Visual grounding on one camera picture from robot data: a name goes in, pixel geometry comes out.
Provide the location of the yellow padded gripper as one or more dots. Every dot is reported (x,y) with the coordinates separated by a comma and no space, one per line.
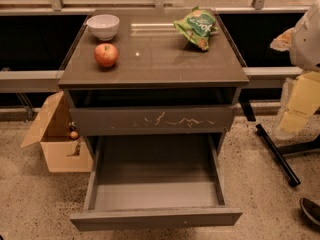
(306,40)

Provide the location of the grey drawer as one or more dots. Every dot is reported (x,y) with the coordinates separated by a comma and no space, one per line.
(152,120)
(155,181)

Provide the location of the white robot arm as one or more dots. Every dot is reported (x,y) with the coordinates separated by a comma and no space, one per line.
(303,41)

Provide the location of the grey drawer cabinet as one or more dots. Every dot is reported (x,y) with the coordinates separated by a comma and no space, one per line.
(157,67)

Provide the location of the grey top drawer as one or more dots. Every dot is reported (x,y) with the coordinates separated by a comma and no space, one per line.
(152,120)

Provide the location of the black stand base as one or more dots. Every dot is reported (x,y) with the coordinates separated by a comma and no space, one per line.
(279,152)

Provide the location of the green snack bag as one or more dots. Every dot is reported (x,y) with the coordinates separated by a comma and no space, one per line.
(196,27)

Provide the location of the red apple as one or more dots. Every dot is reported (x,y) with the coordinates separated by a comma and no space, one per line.
(106,55)

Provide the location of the white bowl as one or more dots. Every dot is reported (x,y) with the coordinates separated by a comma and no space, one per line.
(104,26)

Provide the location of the small orange ball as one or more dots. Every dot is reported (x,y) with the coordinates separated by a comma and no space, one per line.
(74,135)

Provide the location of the cardboard box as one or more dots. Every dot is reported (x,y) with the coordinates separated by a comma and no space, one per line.
(51,129)

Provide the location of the grey window sill rail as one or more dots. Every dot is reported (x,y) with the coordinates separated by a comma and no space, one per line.
(47,81)

